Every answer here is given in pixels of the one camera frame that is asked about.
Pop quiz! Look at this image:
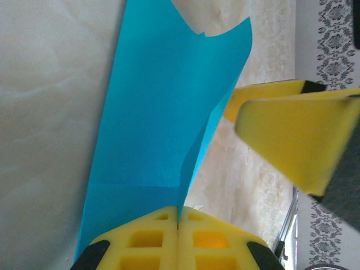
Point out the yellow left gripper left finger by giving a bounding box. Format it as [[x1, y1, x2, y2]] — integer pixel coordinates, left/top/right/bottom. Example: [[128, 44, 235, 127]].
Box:
[[70, 205, 178, 270]]

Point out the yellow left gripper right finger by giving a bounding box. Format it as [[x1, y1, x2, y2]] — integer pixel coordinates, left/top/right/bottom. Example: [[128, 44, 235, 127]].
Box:
[[178, 206, 286, 270]]

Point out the teal cloth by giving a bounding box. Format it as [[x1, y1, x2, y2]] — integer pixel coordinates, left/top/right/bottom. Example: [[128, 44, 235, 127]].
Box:
[[74, 0, 253, 264]]

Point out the aluminium side rail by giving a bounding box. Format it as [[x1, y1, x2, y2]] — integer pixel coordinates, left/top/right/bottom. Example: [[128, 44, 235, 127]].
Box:
[[274, 187, 299, 262]]

